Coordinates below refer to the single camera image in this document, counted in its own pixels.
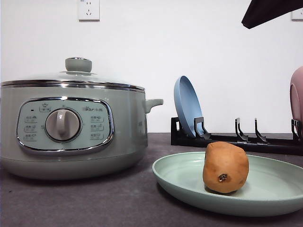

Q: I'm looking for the white wall socket right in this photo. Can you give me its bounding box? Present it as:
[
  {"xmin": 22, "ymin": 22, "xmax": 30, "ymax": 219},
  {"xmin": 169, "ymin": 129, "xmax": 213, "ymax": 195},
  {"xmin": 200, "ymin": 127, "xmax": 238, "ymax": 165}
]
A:
[{"xmin": 291, "ymin": 8, "xmax": 303, "ymax": 23}]

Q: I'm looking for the glass lid with green knob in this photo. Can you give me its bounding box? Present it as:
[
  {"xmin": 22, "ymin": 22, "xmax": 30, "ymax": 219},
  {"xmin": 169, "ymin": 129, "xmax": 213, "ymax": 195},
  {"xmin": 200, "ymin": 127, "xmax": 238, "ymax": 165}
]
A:
[{"xmin": 0, "ymin": 57, "xmax": 145, "ymax": 92}]

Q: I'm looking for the white wall socket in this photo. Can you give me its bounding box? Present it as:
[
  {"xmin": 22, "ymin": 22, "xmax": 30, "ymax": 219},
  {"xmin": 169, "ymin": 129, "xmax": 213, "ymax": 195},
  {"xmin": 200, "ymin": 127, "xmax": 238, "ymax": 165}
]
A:
[
  {"xmin": 291, "ymin": 8, "xmax": 303, "ymax": 23},
  {"xmin": 78, "ymin": 0, "xmax": 100, "ymax": 22}
]

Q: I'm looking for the green plate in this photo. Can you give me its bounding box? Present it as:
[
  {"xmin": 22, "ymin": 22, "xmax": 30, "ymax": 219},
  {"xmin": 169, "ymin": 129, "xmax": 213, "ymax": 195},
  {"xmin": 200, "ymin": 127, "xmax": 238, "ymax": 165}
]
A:
[{"xmin": 152, "ymin": 152, "xmax": 303, "ymax": 217}]

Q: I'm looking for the green electric steamer pot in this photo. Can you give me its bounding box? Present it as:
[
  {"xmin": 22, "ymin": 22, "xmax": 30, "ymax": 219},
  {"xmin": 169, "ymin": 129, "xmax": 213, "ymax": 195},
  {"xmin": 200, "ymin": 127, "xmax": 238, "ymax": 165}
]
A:
[{"xmin": 0, "ymin": 79, "xmax": 163, "ymax": 181}]

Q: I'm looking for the black dish rack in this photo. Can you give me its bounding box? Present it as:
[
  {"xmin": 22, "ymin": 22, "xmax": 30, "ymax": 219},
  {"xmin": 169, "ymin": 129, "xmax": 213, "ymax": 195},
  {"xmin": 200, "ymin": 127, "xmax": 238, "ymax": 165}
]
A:
[{"xmin": 170, "ymin": 117, "xmax": 303, "ymax": 155}]

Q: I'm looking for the white wall socket left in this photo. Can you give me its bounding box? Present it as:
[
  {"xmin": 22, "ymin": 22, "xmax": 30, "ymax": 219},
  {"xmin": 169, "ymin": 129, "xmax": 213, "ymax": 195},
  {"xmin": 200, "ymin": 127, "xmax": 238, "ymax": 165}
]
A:
[{"xmin": 78, "ymin": 0, "xmax": 100, "ymax": 22}]

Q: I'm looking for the brown potato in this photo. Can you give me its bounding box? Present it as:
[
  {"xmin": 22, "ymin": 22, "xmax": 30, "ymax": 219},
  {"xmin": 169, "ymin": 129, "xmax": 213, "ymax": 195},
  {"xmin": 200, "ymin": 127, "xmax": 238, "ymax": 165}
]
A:
[{"xmin": 203, "ymin": 141, "xmax": 249, "ymax": 193}]

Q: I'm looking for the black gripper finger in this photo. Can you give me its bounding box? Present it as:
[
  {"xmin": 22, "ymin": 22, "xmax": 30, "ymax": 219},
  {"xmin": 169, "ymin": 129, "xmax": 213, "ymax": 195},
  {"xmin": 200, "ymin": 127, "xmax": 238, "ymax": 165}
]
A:
[{"xmin": 242, "ymin": 0, "xmax": 303, "ymax": 29}]

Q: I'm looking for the blue plate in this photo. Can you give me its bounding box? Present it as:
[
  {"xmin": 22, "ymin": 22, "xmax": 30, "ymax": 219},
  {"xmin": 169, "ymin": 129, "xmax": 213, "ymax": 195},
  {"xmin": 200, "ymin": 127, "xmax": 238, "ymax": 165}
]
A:
[{"xmin": 174, "ymin": 76, "xmax": 204, "ymax": 136}]

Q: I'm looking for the pink plate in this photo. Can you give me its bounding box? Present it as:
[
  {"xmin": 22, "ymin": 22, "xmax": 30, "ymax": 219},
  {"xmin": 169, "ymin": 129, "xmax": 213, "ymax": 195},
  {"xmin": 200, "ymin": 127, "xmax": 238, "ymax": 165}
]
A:
[{"xmin": 290, "ymin": 66, "xmax": 303, "ymax": 122}]

